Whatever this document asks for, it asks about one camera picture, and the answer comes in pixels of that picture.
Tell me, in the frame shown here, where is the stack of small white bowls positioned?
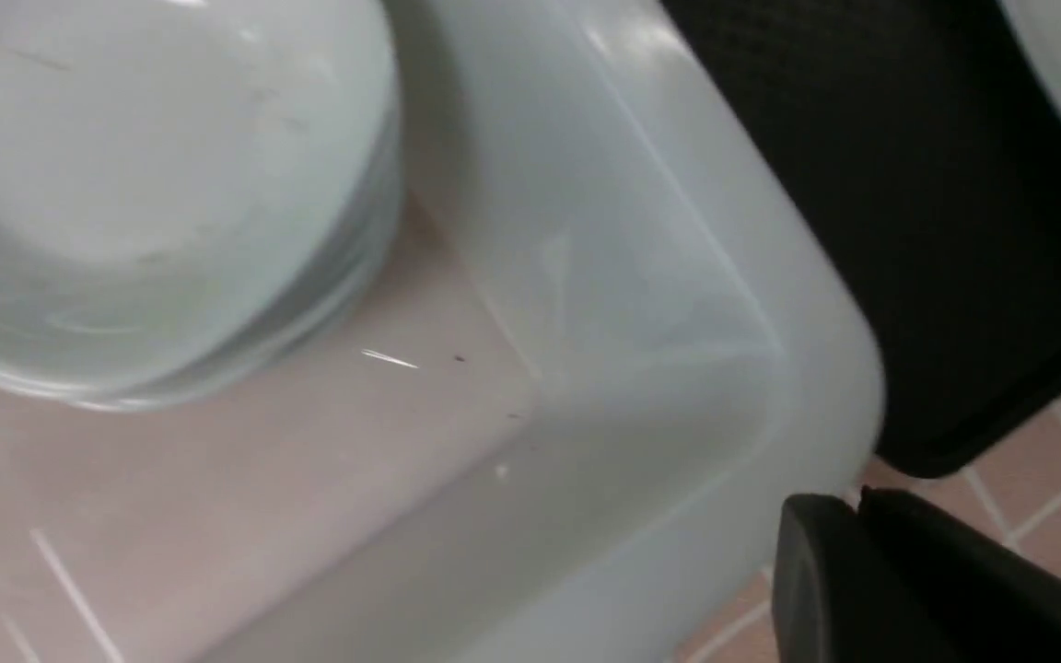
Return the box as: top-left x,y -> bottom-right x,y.
0,1 -> 405,404

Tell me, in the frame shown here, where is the pink checkered tablecloth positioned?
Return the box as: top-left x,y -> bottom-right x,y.
678,355 -> 1061,663

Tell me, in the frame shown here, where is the black plastic serving tray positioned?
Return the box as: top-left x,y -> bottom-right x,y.
663,1 -> 1061,479

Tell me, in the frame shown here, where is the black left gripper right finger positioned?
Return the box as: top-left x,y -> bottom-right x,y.
860,486 -> 1061,662

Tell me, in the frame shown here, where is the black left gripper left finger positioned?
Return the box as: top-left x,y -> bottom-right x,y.
772,494 -> 955,662

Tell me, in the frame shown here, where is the large white plastic tub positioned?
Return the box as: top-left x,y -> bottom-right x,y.
0,1 -> 884,662

